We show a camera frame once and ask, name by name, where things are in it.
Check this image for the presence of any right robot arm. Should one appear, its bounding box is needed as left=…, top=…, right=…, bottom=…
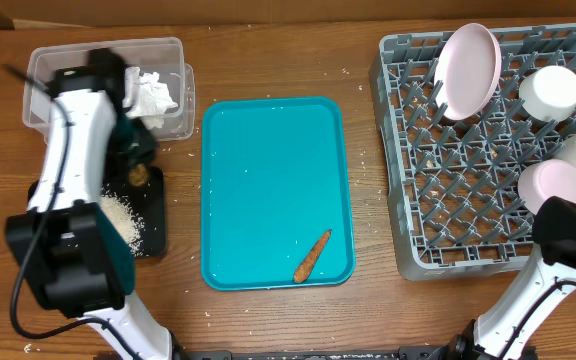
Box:
left=441, top=135, right=576, bottom=359

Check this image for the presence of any small white plate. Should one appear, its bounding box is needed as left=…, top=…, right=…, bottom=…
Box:
left=517, top=159, right=576, bottom=214

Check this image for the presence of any black tray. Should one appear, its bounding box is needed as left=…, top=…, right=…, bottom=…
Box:
left=27, top=165, right=168, bottom=259

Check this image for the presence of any pile of white rice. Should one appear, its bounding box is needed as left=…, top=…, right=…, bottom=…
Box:
left=100, top=194, right=145, bottom=257

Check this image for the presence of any grey dishwasher rack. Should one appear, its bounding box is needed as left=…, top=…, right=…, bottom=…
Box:
left=370, top=24, right=576, bottom=281

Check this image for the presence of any golden food scrap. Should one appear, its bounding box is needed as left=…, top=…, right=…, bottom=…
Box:
left=128, top=163, right=149, bottom=187

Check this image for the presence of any large white plate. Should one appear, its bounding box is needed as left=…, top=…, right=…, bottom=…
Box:
left=434, top=23, right=502, bottom=121

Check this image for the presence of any teal serving tray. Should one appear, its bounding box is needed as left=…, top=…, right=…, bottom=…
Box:
left=200, top=96, right=356, bottom=291

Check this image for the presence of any white napkin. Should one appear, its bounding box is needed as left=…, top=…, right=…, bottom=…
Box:
left=123, top=67, right=178, bottom=130

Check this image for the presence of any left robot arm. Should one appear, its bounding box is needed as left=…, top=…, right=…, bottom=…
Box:
left=5, top=48, right=187, bottom=359

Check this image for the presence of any brown carrot-shaped food scrap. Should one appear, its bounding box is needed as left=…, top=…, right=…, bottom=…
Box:
left=293, top=229, right=332, bottom=284

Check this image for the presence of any clear plastic bin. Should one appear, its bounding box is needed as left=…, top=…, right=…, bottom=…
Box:
left=27, top=37, right=195, bottom=141

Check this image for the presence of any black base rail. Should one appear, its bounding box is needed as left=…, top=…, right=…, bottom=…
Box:
left=174, top=345, right=448, bottom=360

